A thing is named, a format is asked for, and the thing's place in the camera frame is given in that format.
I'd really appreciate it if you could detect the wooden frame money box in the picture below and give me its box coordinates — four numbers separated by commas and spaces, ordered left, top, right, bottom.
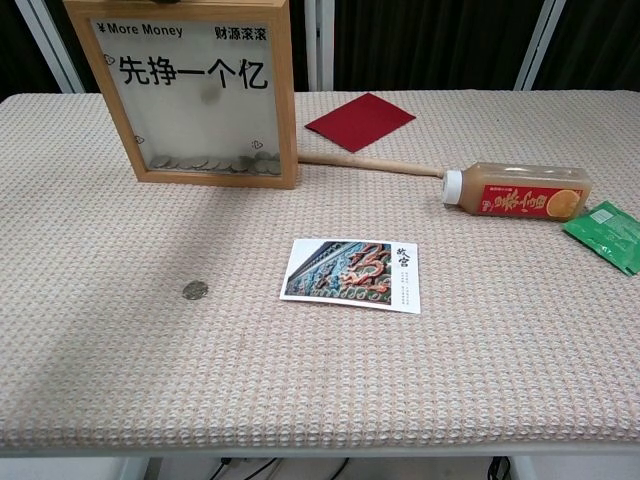
63, 0, 300, 191

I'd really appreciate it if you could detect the pile of silver coins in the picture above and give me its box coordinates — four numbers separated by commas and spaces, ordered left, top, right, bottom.
149, 151, 282, 176

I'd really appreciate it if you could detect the red envelope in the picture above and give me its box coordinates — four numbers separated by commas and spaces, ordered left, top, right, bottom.
303, 92, 417, 154

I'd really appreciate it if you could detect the wooden stick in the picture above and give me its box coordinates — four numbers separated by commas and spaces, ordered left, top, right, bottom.
297, 152, 446, 180

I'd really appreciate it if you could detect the beige woven tablecloth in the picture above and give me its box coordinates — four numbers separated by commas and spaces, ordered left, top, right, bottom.
0, 89, 640, 451

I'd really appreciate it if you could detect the juice bottle with red label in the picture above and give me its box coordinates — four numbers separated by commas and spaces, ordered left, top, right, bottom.
440, 161, 593, 218

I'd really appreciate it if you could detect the green foil packet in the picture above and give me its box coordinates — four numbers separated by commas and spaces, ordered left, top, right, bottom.
561, 200, 640, 277

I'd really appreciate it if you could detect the white metal frame post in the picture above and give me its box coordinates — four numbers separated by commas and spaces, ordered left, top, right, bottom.
14, 0, 87, 94
303, 0, 335, 93
514, 0, 559, 92

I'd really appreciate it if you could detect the dragon wall postcard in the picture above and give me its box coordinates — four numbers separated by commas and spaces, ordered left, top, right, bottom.
279, 238, 422, 315

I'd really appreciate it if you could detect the black cable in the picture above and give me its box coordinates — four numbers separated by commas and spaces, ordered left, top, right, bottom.
487, 455, 512, 480
207, 457, 282, 480
323, 457, 352, 480

